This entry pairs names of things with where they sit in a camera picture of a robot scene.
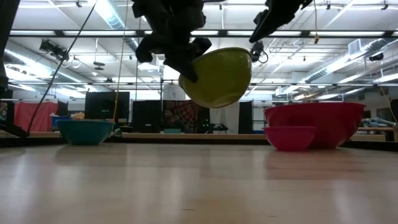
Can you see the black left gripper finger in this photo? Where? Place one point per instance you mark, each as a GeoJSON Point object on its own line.
{"type": "Point", "coordinates": [183, 67]}
{"type": "Point", "coordinates": [201, 46]}

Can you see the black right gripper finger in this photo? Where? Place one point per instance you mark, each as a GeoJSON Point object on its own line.
{"type": "Point", "coordinates": [262, 31]}

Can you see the yellow-green bowl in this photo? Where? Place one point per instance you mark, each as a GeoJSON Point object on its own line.
{"type": "Point", "coordinates": [222, 79]}

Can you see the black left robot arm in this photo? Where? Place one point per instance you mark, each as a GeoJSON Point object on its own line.
{"type": "Point", "coordinates": [7, 46]}

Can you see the patterned tapestry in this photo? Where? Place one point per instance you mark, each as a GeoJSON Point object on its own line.
{"type": "Point", "coordinates": [180, 115]}

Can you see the wide black panel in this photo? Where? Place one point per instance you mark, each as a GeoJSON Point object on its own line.
{"type": "Point", "coordinates": [146, 116]}

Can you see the small teal box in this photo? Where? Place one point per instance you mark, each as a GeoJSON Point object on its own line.
{"type": "Point", "coordinates": [172, 131]}

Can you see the white cloth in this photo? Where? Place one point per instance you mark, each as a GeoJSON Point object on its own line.
{"type": "Point", "coordinates": [225, 119]}

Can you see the narrow black panel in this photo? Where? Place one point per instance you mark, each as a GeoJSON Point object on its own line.
{"type": "Point", "coordinates": [245, 117]}

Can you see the black monitor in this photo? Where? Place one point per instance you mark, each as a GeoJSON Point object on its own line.
{"type": "Point", "coordinates": [105, 105]}

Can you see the small pink bowl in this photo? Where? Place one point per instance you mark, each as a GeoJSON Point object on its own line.
{"type": "Point", "coordinates": [289, 138]}

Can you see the large red bowl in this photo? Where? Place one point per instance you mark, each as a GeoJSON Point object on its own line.
{"type": "Point", "coordinates": [329, 121]}

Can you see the teal bowl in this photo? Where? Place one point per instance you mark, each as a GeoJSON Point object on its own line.
{"type": "Point", "coordinates": [84, 132]}

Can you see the blue bin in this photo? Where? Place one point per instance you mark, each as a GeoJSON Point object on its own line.
{"type": "Point", "coordinates": [60, 120]}

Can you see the blue-grey object on table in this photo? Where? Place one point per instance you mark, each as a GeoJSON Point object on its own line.
{"type": "Point", "coordinates": [377, 122]}

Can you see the wooden background table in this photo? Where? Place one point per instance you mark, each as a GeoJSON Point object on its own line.
{"type": "Point", "coordinates": [377, 131]}

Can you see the red cloth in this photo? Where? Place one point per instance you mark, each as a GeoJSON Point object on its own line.
{"type": "Point", "coordinates": [31, 116]}

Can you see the silver ventilation duct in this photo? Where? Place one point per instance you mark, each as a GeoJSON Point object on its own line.
{"type": "Point", "coordinates": [116, 21]}

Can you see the black truss-mounted camera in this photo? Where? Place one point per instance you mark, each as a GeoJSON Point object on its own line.
{"type": "Point", "coordinates": [53, 49]}

